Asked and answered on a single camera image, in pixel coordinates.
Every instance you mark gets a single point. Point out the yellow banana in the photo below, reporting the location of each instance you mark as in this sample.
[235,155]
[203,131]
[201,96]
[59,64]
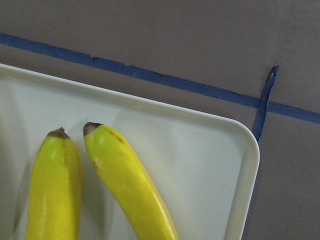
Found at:
[120,169]
[55,190]

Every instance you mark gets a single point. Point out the white bear print tray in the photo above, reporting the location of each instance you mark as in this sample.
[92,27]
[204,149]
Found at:
[204,166]

